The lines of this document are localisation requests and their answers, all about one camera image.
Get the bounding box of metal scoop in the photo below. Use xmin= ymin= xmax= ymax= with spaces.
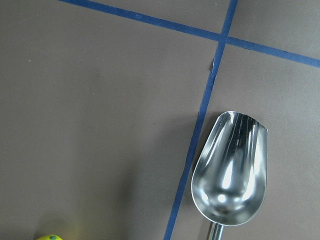
xmin=191 ymin=111 xmax=269 ymax=240

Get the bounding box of yellow lemon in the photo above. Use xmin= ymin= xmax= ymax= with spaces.
xmin=36 ymin=234 xmax=63 ymax=240

